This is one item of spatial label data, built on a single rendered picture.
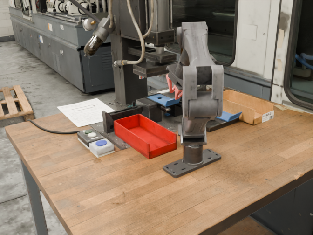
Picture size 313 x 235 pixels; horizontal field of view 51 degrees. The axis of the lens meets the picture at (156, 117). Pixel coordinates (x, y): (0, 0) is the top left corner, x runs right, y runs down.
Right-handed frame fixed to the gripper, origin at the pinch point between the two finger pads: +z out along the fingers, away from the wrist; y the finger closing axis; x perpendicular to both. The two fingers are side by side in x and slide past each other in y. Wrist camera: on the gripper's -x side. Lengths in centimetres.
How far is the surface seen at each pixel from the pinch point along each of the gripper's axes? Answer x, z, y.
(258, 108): -47, 16, -8
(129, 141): 12.9, 21.4, 0.7
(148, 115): -3.3, 24.6, 11.2
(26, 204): 35, 160, 59
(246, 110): -35.4, 12.1, -9.3
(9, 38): -138, 557, 762
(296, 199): -69, 56, -44
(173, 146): 2.5, 15.0, -11.0
